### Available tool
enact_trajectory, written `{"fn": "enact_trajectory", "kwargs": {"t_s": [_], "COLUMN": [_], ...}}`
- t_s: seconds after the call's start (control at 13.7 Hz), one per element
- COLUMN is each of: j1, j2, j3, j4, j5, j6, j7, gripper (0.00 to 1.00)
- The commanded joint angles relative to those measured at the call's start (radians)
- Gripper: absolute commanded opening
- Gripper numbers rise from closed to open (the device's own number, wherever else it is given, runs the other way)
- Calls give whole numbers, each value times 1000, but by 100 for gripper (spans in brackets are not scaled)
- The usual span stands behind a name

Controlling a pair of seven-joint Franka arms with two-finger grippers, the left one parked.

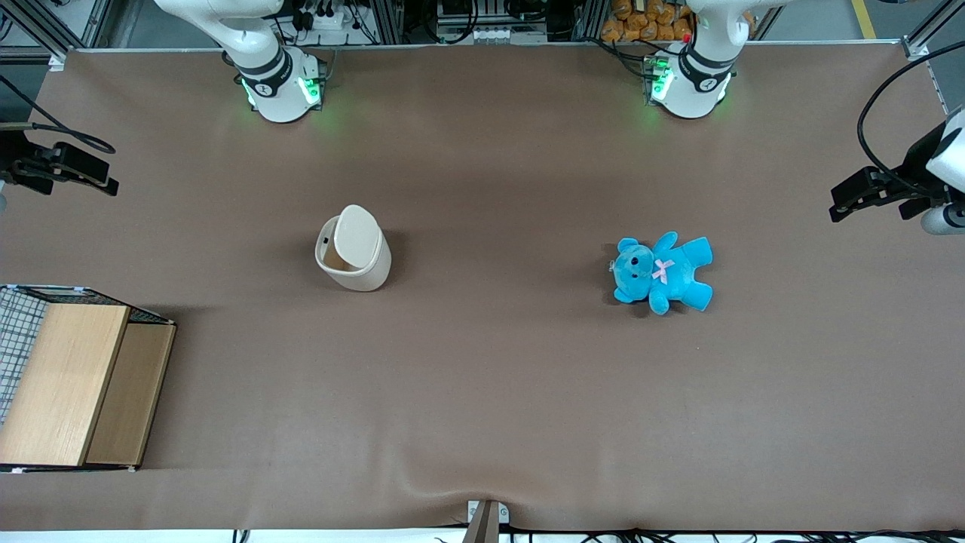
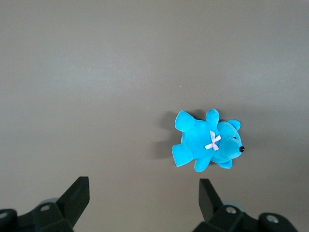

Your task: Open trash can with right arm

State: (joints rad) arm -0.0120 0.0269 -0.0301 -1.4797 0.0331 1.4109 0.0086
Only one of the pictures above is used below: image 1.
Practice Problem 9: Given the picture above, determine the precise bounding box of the white connector block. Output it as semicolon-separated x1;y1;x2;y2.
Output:
466;26;548;44

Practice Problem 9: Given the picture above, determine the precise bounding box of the brown camera mount post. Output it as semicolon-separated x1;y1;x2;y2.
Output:
462;499;510;543

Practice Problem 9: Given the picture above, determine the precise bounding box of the beige lidded trash can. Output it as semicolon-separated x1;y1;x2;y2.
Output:
314;204;393;293

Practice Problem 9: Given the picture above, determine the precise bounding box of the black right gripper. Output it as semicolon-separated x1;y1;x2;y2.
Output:
0;130;121;198

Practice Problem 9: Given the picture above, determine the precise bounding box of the dark wooden shelf board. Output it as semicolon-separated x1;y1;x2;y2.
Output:
85;323;176;466

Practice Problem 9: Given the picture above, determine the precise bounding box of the blue teddy bear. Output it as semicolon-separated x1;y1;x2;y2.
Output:
609;232;714;316

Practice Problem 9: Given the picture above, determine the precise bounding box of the orange snack bags pile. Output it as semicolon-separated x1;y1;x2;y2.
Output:
601;0;694;44

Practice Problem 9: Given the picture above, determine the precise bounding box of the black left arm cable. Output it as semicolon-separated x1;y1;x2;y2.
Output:
858;41;965;198

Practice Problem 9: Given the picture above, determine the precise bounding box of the brown table cloth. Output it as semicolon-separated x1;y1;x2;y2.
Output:
0;41;965;532

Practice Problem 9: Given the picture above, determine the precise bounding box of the light wooden shelf board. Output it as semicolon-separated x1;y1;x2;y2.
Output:
0;304;130;467

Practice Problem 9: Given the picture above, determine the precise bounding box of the white power strip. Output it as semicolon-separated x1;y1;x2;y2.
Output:
304;6;349;31

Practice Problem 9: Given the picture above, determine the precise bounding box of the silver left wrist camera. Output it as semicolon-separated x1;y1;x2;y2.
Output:
920;204;965;236

